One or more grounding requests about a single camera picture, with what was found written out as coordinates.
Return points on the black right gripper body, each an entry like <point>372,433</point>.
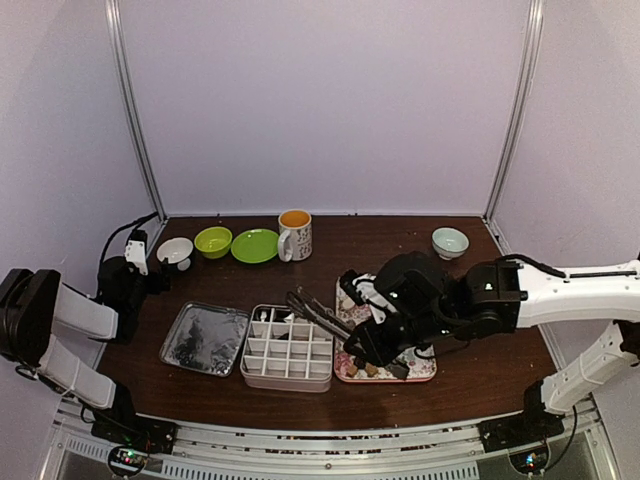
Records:
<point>421,330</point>

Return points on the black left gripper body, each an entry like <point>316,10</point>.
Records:
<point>156,286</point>

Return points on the pink bunny tin lid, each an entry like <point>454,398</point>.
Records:
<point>205,339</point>

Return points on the metal tongs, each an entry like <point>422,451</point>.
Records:
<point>320,317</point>

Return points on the pink tin box with dividers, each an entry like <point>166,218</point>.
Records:
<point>304,363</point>

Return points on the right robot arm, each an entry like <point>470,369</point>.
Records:
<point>516,292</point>

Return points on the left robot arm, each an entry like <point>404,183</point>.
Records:
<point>38,306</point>

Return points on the white black bowl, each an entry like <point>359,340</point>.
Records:
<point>176,254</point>

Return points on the pale blue ceramic bowl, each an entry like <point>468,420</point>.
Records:
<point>449,243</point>

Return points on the green bowl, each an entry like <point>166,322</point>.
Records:
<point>214,242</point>

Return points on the floral pink tray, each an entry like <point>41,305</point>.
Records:
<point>348,370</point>

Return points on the green plate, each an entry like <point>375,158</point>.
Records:
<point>255,246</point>

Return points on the white mug with orange inside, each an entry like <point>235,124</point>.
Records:
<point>295,236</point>

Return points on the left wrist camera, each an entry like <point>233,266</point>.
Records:
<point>135,251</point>

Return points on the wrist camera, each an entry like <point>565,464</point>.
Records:
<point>361,290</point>
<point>135,251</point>

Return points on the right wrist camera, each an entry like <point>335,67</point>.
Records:
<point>361,290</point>

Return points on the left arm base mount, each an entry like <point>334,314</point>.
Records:
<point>136,438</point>

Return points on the front aluminium rail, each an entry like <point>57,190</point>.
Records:
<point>449,451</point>

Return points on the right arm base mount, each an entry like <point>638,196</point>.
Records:
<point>525,435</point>

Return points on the left aluminium frame post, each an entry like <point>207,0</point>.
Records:
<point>132,116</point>

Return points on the aluminium frame post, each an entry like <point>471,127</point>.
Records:
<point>132,116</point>
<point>529,59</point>

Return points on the right aluminium frame post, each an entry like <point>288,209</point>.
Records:
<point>529,59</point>

